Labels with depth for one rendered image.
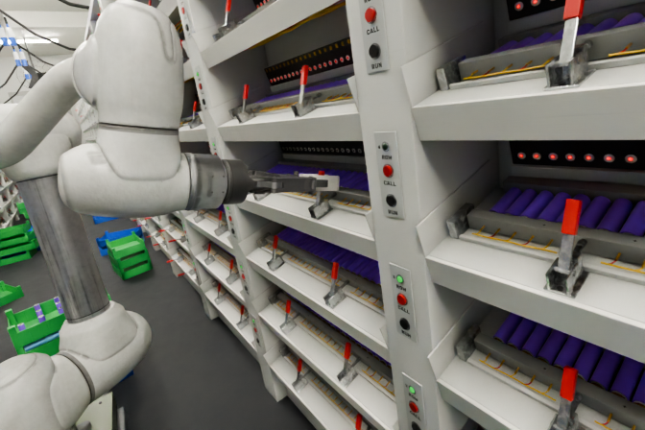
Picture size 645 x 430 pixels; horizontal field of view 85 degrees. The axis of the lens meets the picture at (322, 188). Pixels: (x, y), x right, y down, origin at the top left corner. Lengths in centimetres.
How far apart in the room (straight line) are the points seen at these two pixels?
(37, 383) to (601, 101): 109
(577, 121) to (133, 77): 48
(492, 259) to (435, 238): 8
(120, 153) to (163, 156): 5
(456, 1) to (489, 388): 52
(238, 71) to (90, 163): 65
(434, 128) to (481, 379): 37
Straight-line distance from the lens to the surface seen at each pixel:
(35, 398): 107
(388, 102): 48
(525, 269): 47
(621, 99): 36
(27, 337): 168
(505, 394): 60
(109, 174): 52
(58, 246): 109
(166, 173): 53
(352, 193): 69
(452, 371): 62
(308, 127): 64
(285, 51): 105
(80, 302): 112
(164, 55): 53
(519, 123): 39
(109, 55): 53
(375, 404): 86
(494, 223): 51
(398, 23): 46
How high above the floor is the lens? 98
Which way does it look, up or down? 14 degrees down
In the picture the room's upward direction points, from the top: 9 degrees counter-clockwise
